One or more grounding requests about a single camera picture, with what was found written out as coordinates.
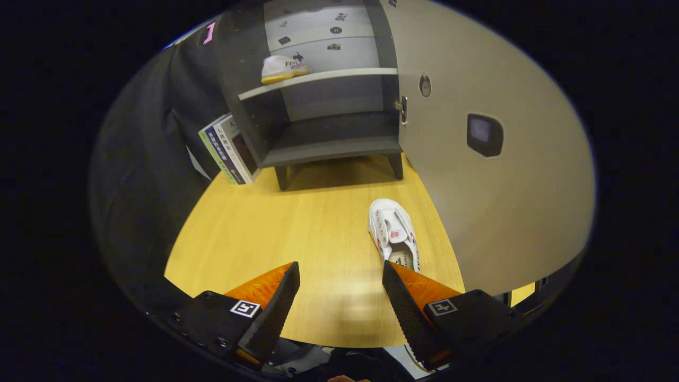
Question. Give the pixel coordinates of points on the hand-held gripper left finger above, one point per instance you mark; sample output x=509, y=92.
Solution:
x=273, y=313

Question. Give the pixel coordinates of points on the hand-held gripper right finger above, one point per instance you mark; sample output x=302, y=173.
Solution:
x=408, y=318

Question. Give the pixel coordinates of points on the white canvas shoe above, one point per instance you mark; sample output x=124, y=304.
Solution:
x=390, y=228
x=278, y=69

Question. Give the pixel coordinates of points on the dark grey shoe cabinet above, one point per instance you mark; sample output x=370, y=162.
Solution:
x=329, y=143

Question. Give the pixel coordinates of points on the blue spine book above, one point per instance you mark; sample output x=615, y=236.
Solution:
x=225, y=154

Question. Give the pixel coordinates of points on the white cover book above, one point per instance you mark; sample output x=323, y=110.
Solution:
x=241, y=148

